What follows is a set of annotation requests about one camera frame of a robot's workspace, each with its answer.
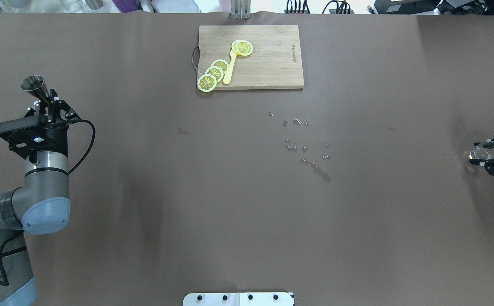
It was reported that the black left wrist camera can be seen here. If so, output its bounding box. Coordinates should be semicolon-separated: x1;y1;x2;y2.
0;116;68;165

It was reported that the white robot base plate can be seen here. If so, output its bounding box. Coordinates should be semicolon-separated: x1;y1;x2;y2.
182;292;296;306

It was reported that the aluminium camera post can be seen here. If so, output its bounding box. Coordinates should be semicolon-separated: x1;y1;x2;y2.
230;0;252;20

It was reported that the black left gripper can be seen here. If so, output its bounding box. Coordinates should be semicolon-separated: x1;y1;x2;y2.
22;89;81;157

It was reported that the lemon slice upper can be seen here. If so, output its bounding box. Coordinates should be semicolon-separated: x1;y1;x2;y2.
211;59;229;72

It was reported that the wooden cutting board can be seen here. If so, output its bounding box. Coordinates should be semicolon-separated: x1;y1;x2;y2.
198;25;304;90

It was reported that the yellow plastic spoon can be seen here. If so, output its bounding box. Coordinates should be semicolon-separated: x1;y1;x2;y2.
222;47;238;85

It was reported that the steel double jigger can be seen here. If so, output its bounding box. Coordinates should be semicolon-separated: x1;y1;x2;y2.
21;75;51;108

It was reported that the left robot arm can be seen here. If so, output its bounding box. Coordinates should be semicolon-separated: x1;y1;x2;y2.
0;89;75;306

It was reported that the lemon slice middle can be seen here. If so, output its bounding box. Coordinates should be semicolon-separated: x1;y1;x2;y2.
205;66;225;83

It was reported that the small clear glass cup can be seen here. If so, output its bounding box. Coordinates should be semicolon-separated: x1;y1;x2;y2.
469;141;494;165

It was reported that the lemon slice on spoon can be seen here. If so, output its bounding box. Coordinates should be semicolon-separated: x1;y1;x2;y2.
231;40;254;57

